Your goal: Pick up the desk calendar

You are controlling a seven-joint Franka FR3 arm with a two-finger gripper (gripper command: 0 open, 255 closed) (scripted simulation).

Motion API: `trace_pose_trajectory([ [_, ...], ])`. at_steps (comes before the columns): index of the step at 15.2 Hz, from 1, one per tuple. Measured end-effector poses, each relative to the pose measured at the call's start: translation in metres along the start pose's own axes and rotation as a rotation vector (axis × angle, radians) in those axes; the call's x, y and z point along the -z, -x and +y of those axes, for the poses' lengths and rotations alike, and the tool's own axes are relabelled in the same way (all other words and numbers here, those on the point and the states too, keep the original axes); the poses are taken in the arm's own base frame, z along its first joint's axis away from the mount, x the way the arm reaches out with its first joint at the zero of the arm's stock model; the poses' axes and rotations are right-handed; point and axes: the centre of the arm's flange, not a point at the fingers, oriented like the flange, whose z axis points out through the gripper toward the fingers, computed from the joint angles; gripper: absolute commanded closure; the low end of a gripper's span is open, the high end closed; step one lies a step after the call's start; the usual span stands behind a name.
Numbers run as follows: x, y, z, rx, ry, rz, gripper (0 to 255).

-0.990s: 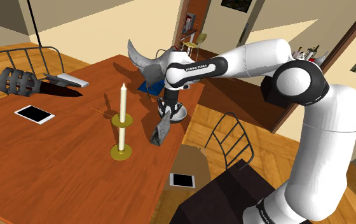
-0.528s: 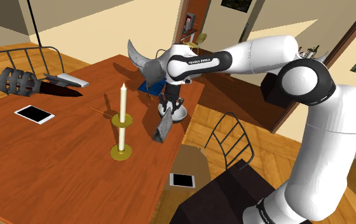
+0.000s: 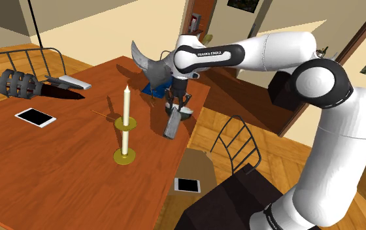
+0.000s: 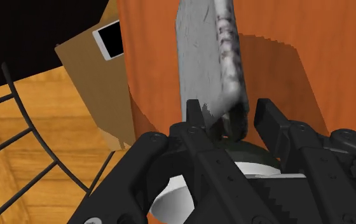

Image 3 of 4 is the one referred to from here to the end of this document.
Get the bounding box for dark wall picture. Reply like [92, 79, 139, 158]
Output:
[226, 0, 261, 14]

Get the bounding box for grey horned sculpture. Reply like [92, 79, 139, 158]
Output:
[130, 40, 175, 94]

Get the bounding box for grey wire back chair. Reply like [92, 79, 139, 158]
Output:
[0, 47, 68, 84]

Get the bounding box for grey caged dark cone object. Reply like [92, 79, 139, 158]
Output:
[0, 68, 86, 101]

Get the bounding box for white grey flat device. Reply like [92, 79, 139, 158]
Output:
[44, 74, 93, 91]

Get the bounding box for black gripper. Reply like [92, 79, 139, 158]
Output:
[165, 78, 192, 111]

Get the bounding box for white dark bowl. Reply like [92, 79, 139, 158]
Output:
[165, 103, 194, 122]

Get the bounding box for blue flat book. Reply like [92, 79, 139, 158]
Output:
[140, 80, 172, 98]

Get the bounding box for white candle in gold holder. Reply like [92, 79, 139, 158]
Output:
[112, 84, 138, 166]

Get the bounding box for black cube box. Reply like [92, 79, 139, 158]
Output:
[267, 70, 308, 112]

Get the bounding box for white tablet with black screen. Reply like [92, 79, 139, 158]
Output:
[14, 107, 58, 129]
[173, 177, 202, 194]

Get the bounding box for black lamp pole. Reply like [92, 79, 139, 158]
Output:
[27, 0, 46, 49]

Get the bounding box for tan seat black wire chair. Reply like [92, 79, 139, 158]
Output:
[168, 114, 263, 197]

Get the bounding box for grey rectangular block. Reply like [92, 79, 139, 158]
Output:
[163, 107, 183, 140]

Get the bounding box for brown door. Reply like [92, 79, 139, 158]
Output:
[182, 0, 218, 43]

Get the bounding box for thin brown stick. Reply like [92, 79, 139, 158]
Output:
[90, 109, 118, 122]

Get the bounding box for brown wooden table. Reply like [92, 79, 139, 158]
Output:
[0, 56, 211, 230]

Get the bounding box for dark robot stand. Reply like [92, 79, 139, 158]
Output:
[173, 163, 322, 230]

